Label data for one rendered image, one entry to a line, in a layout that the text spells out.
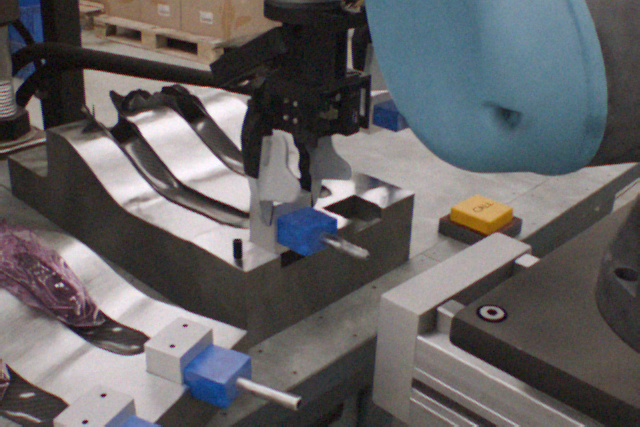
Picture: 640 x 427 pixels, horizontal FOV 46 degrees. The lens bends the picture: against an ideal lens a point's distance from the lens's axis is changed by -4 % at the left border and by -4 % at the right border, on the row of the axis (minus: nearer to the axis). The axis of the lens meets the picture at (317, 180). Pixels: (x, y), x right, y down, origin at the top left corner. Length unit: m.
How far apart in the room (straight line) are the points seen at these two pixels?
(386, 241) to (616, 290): 0.51
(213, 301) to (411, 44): 0.54
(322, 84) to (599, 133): 0.42
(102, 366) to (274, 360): 0.18
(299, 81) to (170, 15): 4.44
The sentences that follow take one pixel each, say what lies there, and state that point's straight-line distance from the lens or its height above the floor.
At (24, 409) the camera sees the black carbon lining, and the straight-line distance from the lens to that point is 0.67.
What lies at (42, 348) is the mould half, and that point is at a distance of 0.71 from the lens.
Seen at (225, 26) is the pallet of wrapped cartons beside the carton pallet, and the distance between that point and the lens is 4.78.
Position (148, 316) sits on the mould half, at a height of 0.86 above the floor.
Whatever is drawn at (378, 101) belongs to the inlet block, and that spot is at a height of 0.95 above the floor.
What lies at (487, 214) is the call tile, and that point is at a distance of 1.00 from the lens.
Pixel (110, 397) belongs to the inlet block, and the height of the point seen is 0.88.
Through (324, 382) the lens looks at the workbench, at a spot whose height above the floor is 0.78.
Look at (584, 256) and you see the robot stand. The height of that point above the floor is 1.04.
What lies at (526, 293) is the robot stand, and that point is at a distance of 0.44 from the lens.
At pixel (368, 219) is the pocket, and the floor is 0.87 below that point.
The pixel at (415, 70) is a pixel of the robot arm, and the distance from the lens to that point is 0.30.
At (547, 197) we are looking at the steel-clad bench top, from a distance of 1.17.
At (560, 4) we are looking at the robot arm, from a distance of 0.25.
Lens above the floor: 1.26
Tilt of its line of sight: 24 degrees down
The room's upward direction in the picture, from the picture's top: 2 degrees clockwise
